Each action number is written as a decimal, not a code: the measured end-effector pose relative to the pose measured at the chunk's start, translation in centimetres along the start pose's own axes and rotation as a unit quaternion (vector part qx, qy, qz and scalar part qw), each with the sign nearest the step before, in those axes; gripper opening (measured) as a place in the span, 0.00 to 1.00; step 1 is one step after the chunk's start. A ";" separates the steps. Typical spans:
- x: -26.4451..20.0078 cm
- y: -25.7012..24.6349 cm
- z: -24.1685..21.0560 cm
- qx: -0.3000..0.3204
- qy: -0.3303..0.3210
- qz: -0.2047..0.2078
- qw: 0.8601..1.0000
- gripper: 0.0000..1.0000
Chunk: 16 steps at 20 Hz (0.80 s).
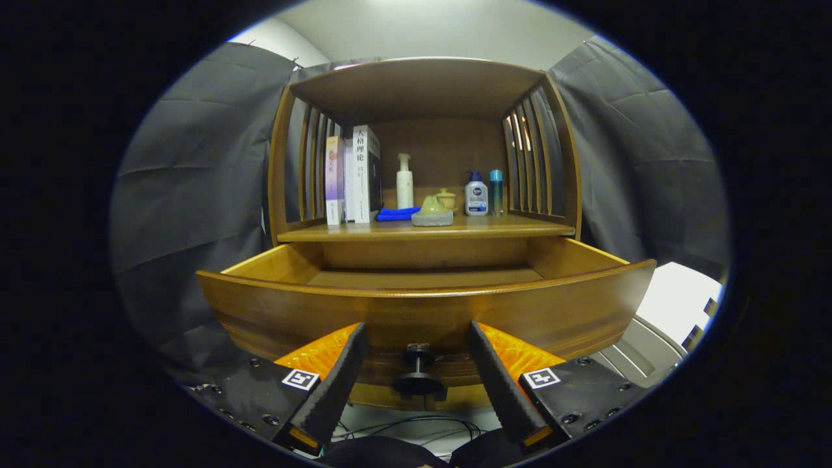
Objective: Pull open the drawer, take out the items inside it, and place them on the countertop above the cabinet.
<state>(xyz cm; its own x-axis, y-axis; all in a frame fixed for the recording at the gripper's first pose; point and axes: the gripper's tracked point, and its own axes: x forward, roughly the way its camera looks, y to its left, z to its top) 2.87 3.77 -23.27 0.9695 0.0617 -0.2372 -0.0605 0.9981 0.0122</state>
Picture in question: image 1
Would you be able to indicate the brown wooden drawer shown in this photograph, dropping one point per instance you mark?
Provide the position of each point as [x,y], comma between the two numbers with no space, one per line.
[422,312]

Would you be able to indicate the wooden countertop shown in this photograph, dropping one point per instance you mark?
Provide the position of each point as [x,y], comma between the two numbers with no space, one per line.
[507,225]

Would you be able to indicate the brown wooden cabinet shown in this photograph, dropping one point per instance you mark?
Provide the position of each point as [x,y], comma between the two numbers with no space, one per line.
[442,149]

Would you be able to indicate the thick white book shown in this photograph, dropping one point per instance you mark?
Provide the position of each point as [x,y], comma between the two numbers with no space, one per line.
[361,182]

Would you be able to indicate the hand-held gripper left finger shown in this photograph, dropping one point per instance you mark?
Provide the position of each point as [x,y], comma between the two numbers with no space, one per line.
[338,383]

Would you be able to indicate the thin white book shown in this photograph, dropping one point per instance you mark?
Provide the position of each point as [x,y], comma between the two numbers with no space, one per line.
[349,188]

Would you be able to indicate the black backdrop cloth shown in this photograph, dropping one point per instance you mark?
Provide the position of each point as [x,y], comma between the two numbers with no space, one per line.
[195,195]

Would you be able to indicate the teal bottle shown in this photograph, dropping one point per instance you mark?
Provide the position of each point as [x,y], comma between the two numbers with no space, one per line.
[496,195]

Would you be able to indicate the blue folded cloth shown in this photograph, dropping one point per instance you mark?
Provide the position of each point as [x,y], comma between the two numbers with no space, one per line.
[393,214]

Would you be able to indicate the white bottle blue pump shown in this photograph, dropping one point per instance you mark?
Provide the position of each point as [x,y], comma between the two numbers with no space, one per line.
[476,198]

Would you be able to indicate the beige lidded teacup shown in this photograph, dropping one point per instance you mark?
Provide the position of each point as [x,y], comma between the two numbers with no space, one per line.
[447,198]

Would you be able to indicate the purple book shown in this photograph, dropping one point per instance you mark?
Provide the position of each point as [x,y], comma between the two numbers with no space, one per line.
[334,182]

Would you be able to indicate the yellow grey sponge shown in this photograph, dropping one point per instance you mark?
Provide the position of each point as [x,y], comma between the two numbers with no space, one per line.
[432,218]

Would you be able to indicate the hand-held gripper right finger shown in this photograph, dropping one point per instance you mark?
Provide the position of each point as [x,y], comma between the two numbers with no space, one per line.
[500,383]

